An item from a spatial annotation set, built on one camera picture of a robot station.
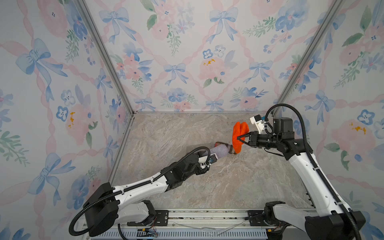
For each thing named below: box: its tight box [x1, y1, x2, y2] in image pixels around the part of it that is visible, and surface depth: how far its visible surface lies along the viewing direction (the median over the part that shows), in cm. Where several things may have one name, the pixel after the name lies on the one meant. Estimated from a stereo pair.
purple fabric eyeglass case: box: [210, 144, 229, 159], surface depth 76 cm
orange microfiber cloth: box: [232, 121, 250, 154], surface depth 72 cm
